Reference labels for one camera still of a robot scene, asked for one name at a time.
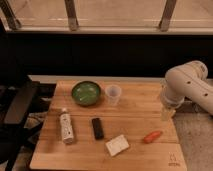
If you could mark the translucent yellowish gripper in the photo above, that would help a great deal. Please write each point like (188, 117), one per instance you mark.
(167, 113)

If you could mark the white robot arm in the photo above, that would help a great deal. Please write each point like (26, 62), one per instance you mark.
(186, 81)

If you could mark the clear plastic cup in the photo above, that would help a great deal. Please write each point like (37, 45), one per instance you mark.
(113, 94)

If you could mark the green ceramic bowl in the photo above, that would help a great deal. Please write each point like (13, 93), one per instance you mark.
(86, 93)

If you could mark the white sponge block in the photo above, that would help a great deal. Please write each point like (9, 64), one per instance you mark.
(117, 145)

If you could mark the black rectangular remote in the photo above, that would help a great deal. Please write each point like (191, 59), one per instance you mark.
(97, 128)

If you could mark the white bottle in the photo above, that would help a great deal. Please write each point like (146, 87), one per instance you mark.
(67, 133)

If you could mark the black chair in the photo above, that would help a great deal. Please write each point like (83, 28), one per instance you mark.
(13, 134)

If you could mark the metal window frame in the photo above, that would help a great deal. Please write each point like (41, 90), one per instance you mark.
(109, 16)

